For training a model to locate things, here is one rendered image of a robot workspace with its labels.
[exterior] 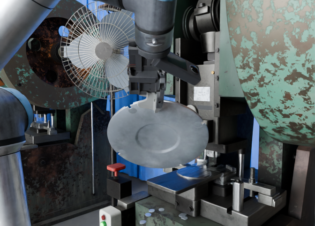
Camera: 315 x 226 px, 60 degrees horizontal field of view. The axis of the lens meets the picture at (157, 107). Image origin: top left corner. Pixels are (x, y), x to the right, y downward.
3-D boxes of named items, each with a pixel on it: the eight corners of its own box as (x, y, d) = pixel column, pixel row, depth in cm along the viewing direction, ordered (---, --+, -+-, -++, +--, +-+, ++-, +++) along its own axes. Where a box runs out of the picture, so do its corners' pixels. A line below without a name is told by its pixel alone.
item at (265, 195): (274, 207, 88) (275, 176, 87) (228, 192, 100) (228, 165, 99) (281, 201, 92) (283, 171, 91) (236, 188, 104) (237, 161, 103)
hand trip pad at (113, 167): (113, 186, 111) (113, 168, 110) (105, 183, 115) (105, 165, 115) (127, 182, 116) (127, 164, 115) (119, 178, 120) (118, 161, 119)
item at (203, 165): (223, 185, 99) (223, 173, 98) (191, 175, 109) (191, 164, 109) (236, 179, 105) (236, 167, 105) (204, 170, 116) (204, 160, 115)
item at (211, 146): (226, 161, 94) (226, 145, 94) (182, 151, 109) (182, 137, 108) (248, 153, 106) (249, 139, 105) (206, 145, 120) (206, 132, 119)
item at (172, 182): (176, 233, 82) (176, 190, 81) (145, 217, 92) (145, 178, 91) (221, 207, 100) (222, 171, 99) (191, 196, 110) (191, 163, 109)
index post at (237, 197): (239, 212, 84) (240, 181, 84) (231, 208, 87) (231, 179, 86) (243, 209, 86) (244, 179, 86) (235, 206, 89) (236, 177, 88)
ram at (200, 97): (211, 146, 92) (213, 57, 90) (178, 140, 103) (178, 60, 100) (237, 139, 104) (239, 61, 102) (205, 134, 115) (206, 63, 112)
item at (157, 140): (142, 177, 92) (143, 175, 92) (224, 152, 81) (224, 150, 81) (86, 124, 75) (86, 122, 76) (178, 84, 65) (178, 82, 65)
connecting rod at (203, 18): (213, 84, 93) (214, -20, 90) (185, 84, 102) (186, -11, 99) (243, 84, 108) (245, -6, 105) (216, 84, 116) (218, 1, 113)
